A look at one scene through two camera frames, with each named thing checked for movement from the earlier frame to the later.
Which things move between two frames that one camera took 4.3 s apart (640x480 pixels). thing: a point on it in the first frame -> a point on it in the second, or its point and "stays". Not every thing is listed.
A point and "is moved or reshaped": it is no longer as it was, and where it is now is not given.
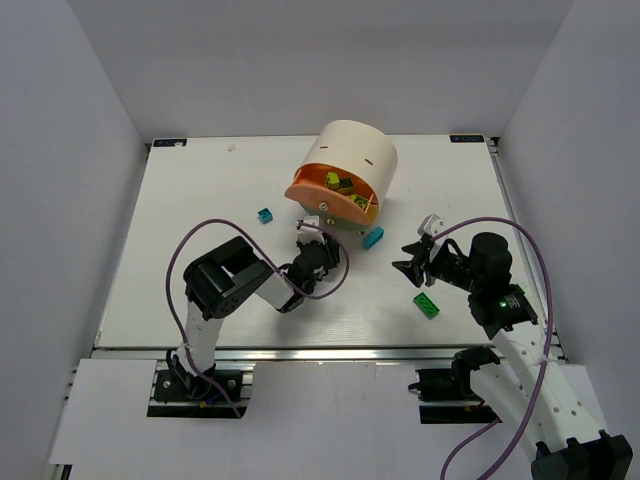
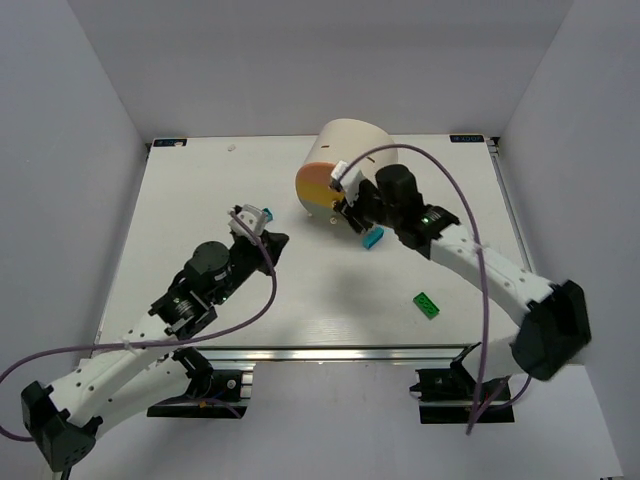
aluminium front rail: [406, 353] stays
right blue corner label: [466, 138] stays
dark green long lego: [426, 305] stays
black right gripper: [430, 261] -> [358, 215]
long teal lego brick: [371, 239] stays
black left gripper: [322, 252] -> [255, 248]
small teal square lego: [265, 215] stays
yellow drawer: [373, 212] is moved or reshaped
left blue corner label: [170, 143] stays
